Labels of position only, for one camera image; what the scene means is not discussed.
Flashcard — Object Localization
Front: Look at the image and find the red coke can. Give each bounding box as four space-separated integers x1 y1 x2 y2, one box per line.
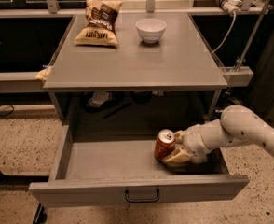
154 129 175 161

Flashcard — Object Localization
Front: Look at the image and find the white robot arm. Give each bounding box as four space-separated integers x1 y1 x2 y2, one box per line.
162 105 274 165

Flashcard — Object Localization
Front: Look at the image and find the brown chip bag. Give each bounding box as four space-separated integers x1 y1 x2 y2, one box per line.
75 0 122 47

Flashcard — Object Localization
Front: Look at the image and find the grey cabinet frame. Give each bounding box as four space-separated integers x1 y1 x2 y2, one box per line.
42 12 229 126

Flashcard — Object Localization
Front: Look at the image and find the grey open top drawer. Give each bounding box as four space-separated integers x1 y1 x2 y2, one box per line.
29 125 249 208

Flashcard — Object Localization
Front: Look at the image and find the grey metal rail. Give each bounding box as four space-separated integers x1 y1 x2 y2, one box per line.
0 72 45 93

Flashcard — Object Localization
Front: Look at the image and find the white ceramic bowl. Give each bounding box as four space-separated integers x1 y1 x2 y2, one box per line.
136 19 167 44

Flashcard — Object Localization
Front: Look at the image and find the white power cable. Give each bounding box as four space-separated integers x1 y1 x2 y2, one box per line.
210 10 238 56

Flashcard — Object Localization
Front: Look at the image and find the black floor cable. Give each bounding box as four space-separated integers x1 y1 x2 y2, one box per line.
0 105 16 118

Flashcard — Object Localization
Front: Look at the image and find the white power strip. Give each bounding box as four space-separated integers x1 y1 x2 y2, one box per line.
215 0 240 14

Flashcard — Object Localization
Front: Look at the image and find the yellow sponge scrap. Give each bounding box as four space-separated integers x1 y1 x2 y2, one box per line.
35 66 52 81

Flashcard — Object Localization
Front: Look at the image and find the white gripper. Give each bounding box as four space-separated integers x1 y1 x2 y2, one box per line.
162 125 211 164

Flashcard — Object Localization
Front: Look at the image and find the black drawer handle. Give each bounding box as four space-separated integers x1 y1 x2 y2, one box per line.
125 189 160 203

